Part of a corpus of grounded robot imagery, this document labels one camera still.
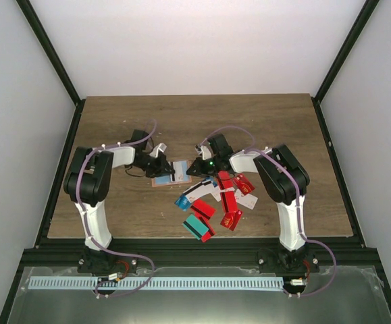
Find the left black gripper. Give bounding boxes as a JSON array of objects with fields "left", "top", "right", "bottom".
[{"left": 134, "top": 154, "right": 175, "bottom": 179}]

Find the white card edge-on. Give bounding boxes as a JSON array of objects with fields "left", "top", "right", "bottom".
[{"left": 170, "top": 161, "right": 187, "bottom": 182}]

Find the pink card holder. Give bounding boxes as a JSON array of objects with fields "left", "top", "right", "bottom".
[{"left": 151, "top": 160, "right": 192, "bottom": 187}]

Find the red card black stripe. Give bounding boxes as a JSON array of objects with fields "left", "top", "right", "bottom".
[
  {"left": 190, "top": 199, "right": 216, "bottom": 220},
  {"left": 200, "top": 218, "right": 215, "bottom": 242}
]

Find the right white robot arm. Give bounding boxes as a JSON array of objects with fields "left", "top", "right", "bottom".
[{"left": 186, "top": 134, "right": 310, "bottom": 272}]

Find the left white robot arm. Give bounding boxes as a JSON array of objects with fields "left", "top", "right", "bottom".
[{"left": 63, "top": 130, "right": 174, "bottom": 273}]

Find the white card black stripe upper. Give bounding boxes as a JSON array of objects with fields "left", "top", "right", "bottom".
[{"left": 182, "top": 178, "right": 219, "bottom": 203}]

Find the red card upper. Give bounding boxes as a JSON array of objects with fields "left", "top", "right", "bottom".
[{"left": 217, "top": 171, "right": 238, "bottom": 213}]

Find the blue card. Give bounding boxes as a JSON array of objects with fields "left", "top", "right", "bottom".
[{"left": 174, "top": 194, "right": 194, "bottom": 211}]

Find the red VIP card right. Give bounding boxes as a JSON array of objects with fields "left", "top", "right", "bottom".
[{"left": 232, "top": 173, "right": 255, "bottom": 196}]

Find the red vip card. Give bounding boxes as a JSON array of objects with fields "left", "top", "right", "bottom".
[
  {"left": 220, "top": 210, "right": 243, "bottom": 231},
  {"left": 232, "top": 173, "right": 255, "bottom": 196}
]

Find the teal card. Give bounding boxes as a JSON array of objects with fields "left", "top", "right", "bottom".
[{"left": 182, "top": 214, "right": 209, "bottom": 240}]

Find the red VIP card front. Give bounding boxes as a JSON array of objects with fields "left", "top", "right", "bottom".
[{"left": 220, "top": 210, "right": 243, "bottom": 231}]

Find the white card right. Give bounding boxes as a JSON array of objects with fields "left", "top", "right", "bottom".
[{"left": 234, "top": 190, "right": 258, "bottom": 210}]

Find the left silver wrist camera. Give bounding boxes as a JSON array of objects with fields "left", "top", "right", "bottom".
[{"left": 149, "top": 142, "right": 167, "bottom": 159}]

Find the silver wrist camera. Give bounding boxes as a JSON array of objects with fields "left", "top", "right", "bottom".
[
  {"left": 195, "top": 144, "right": 212, "bottom": 161},
  {"left": 149, "top": 142, "right": 167, "bottom": 159}
]

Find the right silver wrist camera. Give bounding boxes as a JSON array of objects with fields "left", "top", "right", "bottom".
[{"left": 195, "top": 144, "right": 212, "bottom": 161}]

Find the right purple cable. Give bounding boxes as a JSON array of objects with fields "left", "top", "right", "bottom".
[{"left": 203, "top": 126, "right": 337, "bottom": 298}]

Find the purple cable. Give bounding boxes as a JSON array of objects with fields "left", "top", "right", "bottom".
[
  {"left": 203, "top": 126, "right": 337, "bottom": 298},
  {"left": 76, "top": 118, "right": 158, "bottom": 298}
]

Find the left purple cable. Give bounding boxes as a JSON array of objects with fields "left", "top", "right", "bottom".
[{"left": 76, "top": 118, "right": 158, "bottom": 298}]

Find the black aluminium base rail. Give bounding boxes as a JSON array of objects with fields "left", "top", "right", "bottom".
[{"left": 20, "top": 237, "right": 381, "bottom": 267}]

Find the light blue slotted cable duct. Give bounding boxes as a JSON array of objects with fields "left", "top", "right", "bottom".
[{"left": 28, "top": 276, "right": 284, "bottom": 291}]

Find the left black frame post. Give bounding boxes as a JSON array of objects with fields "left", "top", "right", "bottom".
[{"left": 15, "top": 0, "right": 82, "bottom": 104}]

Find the black frame post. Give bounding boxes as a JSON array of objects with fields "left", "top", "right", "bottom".
[
  {"left": 15, "top": 0, "right": 82, "bottom": 104},
  {"left": 315, "top": 0, "right": 381, "bottom": 101}
]

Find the right black frame post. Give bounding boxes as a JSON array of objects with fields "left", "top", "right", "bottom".
[{"left": 315, "top": 0, "right": 381, "bottom": 101}]

